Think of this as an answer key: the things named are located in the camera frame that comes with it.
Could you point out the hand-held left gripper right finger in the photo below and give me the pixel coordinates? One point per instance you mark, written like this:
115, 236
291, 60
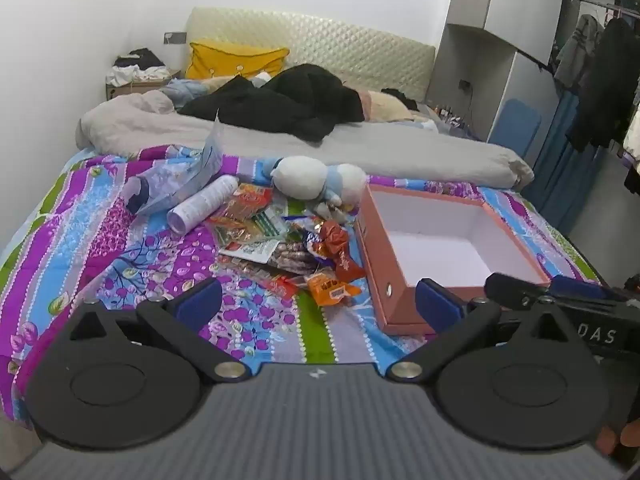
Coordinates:
437, 305

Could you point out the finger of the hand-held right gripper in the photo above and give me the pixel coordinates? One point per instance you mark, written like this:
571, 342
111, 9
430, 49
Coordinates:
510, 287
580, 287

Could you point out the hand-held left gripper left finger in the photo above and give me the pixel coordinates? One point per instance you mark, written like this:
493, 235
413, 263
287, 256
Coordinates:
200, 302

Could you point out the pink cardboard box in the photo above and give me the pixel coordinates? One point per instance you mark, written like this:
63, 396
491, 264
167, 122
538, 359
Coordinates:
380, 255

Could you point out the green and white snack packet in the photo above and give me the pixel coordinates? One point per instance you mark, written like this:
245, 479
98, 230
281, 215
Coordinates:
270, 220

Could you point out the orange snack packet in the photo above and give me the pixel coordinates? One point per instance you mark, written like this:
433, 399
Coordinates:
330, 290

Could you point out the red-brown snack packet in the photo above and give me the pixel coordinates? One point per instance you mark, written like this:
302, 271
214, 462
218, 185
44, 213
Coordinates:
340, 250

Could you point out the person's right hand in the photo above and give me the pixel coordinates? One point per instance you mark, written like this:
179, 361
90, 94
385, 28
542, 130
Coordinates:
622, 437

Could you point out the white snack packet green print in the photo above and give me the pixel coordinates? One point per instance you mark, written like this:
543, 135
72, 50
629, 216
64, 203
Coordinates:
250, 251

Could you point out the clear shredded snack packet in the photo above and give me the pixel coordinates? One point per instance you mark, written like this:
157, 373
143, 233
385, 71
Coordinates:
235, 234

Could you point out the white spray can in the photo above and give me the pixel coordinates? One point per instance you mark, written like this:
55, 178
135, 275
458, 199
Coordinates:
205, 202

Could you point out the brown sausage snack packet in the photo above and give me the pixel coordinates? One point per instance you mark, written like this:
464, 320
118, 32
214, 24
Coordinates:
292, 259

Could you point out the pale blue plastic bag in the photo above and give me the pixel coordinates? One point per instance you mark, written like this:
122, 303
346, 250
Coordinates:
165, 185

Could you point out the grey duvet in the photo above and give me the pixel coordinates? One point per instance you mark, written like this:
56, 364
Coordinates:
400, 160

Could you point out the white and blue plush toy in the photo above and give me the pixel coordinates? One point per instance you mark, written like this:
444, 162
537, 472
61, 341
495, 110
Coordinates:
300, 175

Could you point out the blue padded board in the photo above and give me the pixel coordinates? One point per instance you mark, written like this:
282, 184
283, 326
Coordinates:
515, 125

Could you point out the small bottles on bedside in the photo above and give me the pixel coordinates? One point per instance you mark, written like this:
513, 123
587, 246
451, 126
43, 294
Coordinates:
452, 117

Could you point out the beige pillow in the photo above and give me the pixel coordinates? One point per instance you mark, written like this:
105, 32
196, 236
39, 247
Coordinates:
390, 107

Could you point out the hanging black coat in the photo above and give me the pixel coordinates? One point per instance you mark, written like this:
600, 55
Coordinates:
610, 85

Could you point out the light blue jeans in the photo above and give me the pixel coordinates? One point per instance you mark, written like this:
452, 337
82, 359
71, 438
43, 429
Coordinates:
185, 91

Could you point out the black clothing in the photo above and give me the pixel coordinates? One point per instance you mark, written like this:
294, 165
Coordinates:
300, 100

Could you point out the wooden nightstand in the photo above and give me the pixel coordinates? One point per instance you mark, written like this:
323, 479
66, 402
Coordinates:
120, 91

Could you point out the hanging grey jacket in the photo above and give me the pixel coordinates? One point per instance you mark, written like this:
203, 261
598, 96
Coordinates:
575, 55

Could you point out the yellow pillow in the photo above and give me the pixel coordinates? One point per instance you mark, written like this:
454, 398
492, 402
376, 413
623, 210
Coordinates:
225, 60

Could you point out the cream quilted headboard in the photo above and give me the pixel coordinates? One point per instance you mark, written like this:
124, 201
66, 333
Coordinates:
350, 50

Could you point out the wall socket with plug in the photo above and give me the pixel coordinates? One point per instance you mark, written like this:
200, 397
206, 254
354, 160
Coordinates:
465, 85

